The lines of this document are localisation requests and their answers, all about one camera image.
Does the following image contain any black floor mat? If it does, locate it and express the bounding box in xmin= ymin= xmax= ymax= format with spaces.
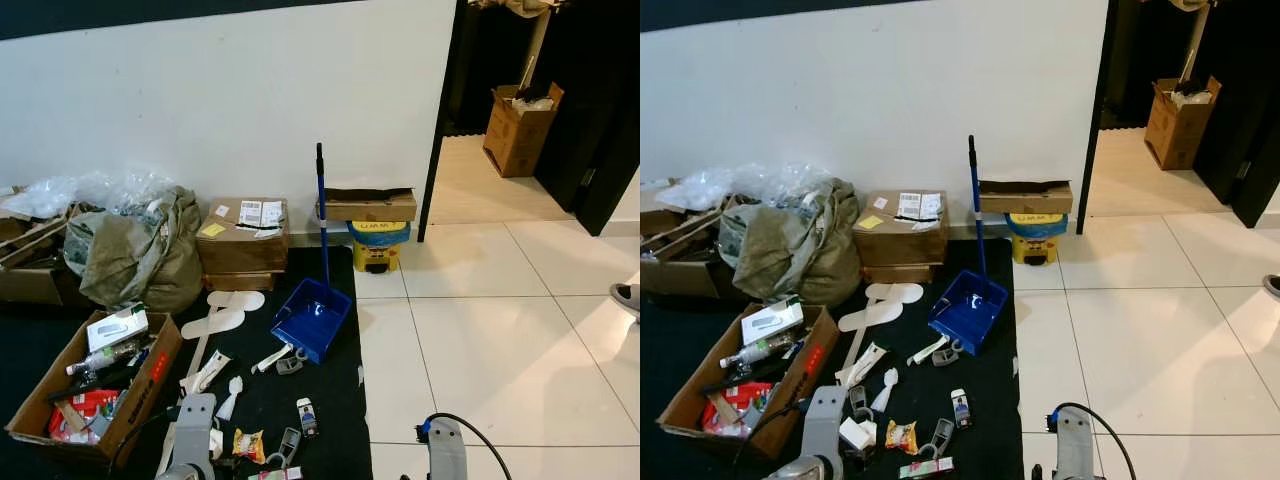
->
xmin=160 ymin=245 xmax=373 ymax=480
xmin=815 ymin=238 xmax=1026 ymax=480

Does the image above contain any cardboard box with wooden slats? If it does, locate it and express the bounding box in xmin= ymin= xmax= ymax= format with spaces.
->
xmin=640 ymin=180 xmax=746 ymax=299
xmin=0 ymin=185 xmax=86 ymax=306

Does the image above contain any dark door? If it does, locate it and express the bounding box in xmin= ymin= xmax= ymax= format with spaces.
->
xmin=1193 ymin=0 xmax=1280 ymax=229
xmin=535 ymin=0 xmax=641 ymax=238

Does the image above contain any grey-green woven sack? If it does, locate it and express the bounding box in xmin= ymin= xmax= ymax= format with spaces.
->
xmin=720 ymin=180 xmax=861 ymax=308
xmin=65 ymin=187 xmax=204 ymax=314

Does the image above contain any white product box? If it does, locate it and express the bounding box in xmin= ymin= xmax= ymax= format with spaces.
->
xmin=86 ymin=303 xmax=150 ymax=352
xmin=740 ymin=296 xmax=806 ymax=346

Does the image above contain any tall brown cardboard box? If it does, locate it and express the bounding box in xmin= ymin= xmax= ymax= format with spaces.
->
xmin=483 ymin=83 xmax=565 ymax=179
xmin=1145 ymin=77 xmax=1223 ymax=171

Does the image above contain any clear plastic bottle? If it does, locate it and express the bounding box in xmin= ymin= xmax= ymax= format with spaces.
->
xmin=720 ymin=332 xmax=806 ymax=369
xmin=66 ymin=338 xmax=151 ymax=377

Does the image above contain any red snack packet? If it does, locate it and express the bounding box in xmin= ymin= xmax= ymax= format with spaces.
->
xmin=48 ymin=390 xmax=123 ymax=443
xmin=700 ymin=383 xmax=773 ymax=438

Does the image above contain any open cardboard box red label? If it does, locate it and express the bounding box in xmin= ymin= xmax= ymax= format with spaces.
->
xmin=657 ymin=300 xmax=841 ymax=461
xmin=5 ymin=308 xmax=184 ymax=469

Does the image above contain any wooden stick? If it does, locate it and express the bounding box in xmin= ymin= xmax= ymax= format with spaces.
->
xmin=517 ymin=10 xmax=553 ymax=91
xmin=1178 ymin=10 xmax=1211 ymax=83

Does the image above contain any black ridged foam panel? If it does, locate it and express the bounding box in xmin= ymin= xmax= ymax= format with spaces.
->
xmin=445 ymin=5 xmax=501 ymax=138
xmin=1105 ymin=0 xmax=1146 ymax=131

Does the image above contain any cardboard box with shipping labels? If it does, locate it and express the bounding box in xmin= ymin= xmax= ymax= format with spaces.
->
xmin=853 ymin=190 xmax=949 ymax=268
xmin=196 ymin=197 xmax=291 ymax=276

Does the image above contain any white and green packet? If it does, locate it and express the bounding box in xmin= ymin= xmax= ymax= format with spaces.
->
xmin=838 ymin=343 xmax=889 ymax=389
xmin=183 ymin=350 xmax=231 ymax=396

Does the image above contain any yellow and blue pedal bin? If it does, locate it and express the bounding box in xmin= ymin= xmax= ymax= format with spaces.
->
xmin=1006 ymin=212 xmax=1069 ymax=266
xmin=348 ymin=220 xmax=411 ymax=274

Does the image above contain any thin flat cardboard box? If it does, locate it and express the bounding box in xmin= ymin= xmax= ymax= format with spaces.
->
xmin=862 ymin=264 xmax=937 ymax=285
xmin=204 ymin=272 xmax=277 ymax=292

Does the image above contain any shallow open cardboard box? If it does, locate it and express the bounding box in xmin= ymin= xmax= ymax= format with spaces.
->
xmin=322 ymin=187 xmax=418 ymax=223
xmin=978 ymin=180 xmax=1074 ymax=215

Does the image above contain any small white carton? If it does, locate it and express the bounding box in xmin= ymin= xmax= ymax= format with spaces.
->
xmin=838 ymin=417 xmax=874 ymax=453

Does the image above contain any grey gadget with dark screen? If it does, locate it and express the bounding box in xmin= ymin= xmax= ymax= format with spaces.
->
xmin=920 ymin=418 xmax=956 ymax=461
xmin=268 ymin=428 xmax=301 ymax=469

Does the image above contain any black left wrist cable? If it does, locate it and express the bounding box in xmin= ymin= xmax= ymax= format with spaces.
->
xmin=745 ymin=400 xmax=811 ymax=441
xmin=108 ymin=405 xmax=186 ymax=471

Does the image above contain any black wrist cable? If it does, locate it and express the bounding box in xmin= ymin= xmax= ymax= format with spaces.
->
xmin=1047 ymin=402 xmax=1138 ymax=480
xmin=745 ymin=400 xmax=811 ymax=441
xmin=418 ymin=412 xmax=513 ymax=480
xmin=108 ymin=405 xmax=186 ymax=471

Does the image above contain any black door frame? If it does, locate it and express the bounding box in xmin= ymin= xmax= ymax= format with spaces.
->
xmin=1077 ymin=0 xmax=1126 ymax=236
xmin=418 ymin=0 xmax=471 ymax=244

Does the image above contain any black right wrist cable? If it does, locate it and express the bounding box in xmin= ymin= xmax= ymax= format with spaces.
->
xmin=1047 ymin=402 xmax=1138 ymax=480
xmin=418 ymin=412 xmax=513 ymax=480

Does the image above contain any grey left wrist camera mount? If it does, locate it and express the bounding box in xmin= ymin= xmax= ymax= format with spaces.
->
xmin=160 ymin=393 xmax=218 ymax=471
xmin=800 ymin=387 xmax=849 ymax=463

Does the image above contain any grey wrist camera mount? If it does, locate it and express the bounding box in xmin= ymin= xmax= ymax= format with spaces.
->
xmin=425 ymin=418 xmax=469 ymax=480
xmin=1052 ymin=408 xmax=1099 ymax=480
xmin=160 ymin=393 xmax=218 ymax=471
xmin=800 ymin=387 xmax=849 ymax=463

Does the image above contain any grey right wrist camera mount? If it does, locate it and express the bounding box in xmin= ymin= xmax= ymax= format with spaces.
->
xmin=1052 ymin=408 xmax=1099 ymax=480
xmin=425 ymin=418 xmax=469 ymax=480

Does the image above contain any blue long-handled dustpan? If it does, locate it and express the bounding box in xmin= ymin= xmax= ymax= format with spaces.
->
xmin=927 ymin=135 xmax=1009 ymax=357
xmin=270 ymin=143 xmax=353 ymax=365

